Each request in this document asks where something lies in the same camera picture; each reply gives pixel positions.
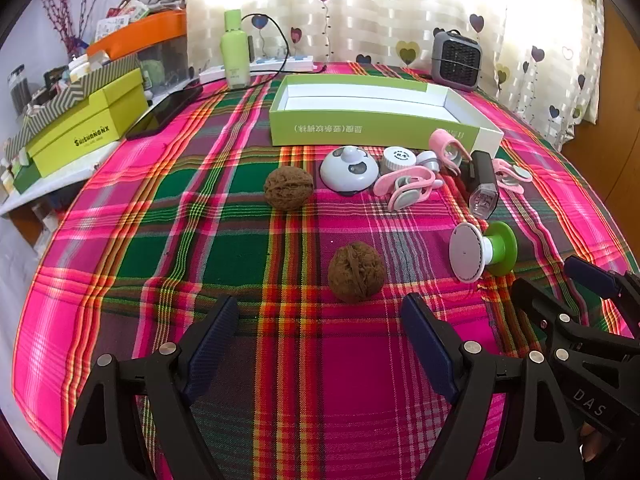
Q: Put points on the green white cardboard box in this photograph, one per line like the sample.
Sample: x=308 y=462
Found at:
x=350 y=127

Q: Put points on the pink clip with green oval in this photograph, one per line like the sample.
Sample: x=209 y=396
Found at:
x=515 y=172

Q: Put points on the orange lid clear container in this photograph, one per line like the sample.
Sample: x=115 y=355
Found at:
x=150 y=35

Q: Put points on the yellow-green cardboard box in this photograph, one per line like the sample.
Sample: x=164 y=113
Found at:
x=85 y=125

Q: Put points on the colourful paper packet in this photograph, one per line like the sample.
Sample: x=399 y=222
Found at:
x=120 y=17

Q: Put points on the white grey round panda gadget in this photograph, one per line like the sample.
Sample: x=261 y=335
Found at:
x=340 y=175

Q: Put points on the heart print curtain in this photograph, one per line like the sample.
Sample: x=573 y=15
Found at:
x=390 y=10

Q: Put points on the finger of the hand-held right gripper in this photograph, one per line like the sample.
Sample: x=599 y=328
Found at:
x=590 y=274
x=545 y=310

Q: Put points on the pink green plaid cloth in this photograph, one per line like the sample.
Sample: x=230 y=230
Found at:
x=225 y=240

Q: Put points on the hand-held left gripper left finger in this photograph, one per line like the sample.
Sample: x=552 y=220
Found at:
x=215 y=345

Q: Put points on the small white round jar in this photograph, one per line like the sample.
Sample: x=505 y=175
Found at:
x=400 y=157

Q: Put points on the brown wooden panel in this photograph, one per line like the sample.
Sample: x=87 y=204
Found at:
x=620 y=85

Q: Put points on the white mushroom-shaped gadget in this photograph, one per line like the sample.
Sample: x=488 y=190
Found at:
x=429 y=160

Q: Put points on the pink clip with curled hook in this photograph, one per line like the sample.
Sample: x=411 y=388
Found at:
x=385 y=182

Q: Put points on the dark glass jar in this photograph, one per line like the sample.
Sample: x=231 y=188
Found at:
x=20 y=90

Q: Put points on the white side shelf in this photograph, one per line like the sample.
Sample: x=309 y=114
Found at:
x=55 y=187

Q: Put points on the small pink clip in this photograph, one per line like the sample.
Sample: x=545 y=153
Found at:
x=442 y=140

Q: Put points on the person's right hand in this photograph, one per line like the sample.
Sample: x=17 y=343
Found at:
x=592 y=442

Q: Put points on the chevron patterned box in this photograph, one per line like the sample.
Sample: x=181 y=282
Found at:
x=100 y=75

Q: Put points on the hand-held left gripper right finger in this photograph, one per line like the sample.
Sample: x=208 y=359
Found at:
x=430 y=350

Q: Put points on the brown walnut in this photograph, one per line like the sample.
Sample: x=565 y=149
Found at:
x=356 y=272
x=289 y=187

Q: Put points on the purple flower branches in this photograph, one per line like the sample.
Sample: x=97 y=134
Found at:
x=62 y=10

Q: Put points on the black rectangular device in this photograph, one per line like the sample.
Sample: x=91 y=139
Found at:
x=482 y=175

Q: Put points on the grey small heater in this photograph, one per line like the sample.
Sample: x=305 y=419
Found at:
x=455 y=60

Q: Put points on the white blue power strip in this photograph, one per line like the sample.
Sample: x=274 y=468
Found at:
x=295 y=64

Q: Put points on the light green bottle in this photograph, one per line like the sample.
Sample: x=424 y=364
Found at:
x=236 y=55

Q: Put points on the black smartphone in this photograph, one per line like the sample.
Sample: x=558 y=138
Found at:
x=160 y=115

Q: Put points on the white green spool massager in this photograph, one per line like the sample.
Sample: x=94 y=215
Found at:
x=467 y=252

